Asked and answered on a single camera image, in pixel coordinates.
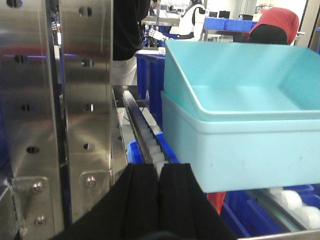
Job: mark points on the blue bin behind cyan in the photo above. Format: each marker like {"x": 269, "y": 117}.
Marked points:
{"x": 150, "y": 83}

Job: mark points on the blue bins lower shelf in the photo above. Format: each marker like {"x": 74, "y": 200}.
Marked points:
{"x": 254, "y": 213}

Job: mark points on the white roller track lower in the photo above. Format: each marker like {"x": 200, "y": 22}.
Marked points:
{"x": 292, "y": 201}

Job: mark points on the person in black shirt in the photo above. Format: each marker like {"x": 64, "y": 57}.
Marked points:
{"x": 126, "y": 39}

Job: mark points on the white roller conveyor track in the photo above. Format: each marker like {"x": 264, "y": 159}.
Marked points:
{"x": 151, "y": 148}

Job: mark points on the stainless steel upright post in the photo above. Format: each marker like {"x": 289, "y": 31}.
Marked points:
{"x": 55, "y": 113}

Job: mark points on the light cyan plastic bin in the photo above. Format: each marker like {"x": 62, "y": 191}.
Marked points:
{"x": 243, "y": 155}

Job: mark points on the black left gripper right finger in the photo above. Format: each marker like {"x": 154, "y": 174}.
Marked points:
{"x": 184, "y": 210}

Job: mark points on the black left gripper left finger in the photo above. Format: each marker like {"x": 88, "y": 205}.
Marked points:
{"x": 128, "y": 211}

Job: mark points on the blue crates far table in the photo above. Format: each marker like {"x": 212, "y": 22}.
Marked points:
{"x": 225, "y": 24}

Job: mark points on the person in red hood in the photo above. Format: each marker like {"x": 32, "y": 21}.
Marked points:
{"x": 277, "y": 26}

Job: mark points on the white humanoid robot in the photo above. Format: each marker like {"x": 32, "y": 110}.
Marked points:
{"x": 190, "y": 25}

